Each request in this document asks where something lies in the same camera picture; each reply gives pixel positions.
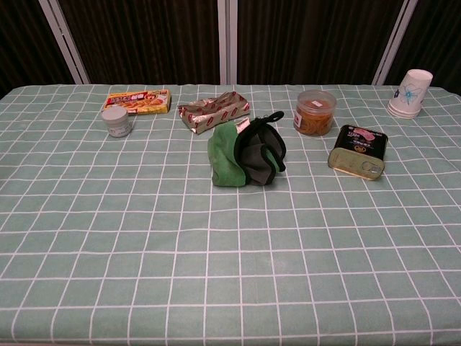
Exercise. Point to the small white grey jar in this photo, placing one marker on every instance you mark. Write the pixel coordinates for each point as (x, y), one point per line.
(115, 124)

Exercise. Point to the white paper cup blue flower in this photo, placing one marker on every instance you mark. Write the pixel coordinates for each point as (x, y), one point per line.
(410, 93)

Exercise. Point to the silver red foil packet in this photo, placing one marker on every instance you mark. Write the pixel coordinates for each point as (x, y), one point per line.
(212, 111)

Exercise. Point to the dark green cloth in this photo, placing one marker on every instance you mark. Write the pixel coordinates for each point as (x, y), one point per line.
(223, 155)

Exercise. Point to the green white checked tablecloth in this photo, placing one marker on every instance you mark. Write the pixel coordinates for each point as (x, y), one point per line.
(216, 252)

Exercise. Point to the clear jar of rubber bands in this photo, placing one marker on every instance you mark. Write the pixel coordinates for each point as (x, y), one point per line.
(315, 115)

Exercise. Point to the yellow snack box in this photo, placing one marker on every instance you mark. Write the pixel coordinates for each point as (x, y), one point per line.
(144, 102)

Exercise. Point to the black luncheon meat can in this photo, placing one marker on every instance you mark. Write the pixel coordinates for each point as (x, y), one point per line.
(356, 147)

